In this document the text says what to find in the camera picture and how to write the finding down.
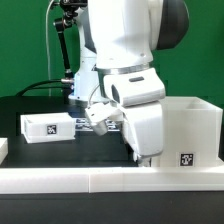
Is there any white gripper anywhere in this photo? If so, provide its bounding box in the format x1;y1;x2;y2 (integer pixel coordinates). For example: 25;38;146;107
119;102;164;159

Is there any white front drawer tray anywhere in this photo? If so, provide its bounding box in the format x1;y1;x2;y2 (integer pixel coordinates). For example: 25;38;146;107
133;153;152;167

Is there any white drawer tray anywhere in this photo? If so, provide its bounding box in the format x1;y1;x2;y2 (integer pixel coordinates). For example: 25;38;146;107
20;113;75;143
133;153;152;167

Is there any white drawer cabinet box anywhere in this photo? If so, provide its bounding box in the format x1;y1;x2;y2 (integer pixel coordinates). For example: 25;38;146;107
159;97;223;168

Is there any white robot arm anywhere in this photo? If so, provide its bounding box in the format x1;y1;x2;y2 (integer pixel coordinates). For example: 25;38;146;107
75;0;189;159

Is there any white marker tag sheet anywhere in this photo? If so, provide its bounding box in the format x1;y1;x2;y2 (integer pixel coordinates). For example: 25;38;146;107
75;118;119;132

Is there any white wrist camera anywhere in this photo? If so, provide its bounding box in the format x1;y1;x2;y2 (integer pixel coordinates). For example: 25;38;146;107
85;103;121;136

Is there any white front barrier wall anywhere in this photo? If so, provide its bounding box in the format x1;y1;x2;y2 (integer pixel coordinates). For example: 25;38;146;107
0;166;224;194

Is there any white barrier wall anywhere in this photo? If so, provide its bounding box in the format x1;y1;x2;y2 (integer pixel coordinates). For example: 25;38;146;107
0;138;8;165
0;166;224;194

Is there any black cable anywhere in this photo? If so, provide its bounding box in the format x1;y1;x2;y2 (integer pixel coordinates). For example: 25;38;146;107
14;78;74;98

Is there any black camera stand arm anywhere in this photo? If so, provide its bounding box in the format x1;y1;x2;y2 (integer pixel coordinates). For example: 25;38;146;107
54;0;88;85

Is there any white left barrier wall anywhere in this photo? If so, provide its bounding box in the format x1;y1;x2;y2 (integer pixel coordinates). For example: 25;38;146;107
0;138;8;165

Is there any grey thin cable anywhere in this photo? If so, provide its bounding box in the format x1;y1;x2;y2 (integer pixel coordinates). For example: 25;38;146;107
45;0;54;98

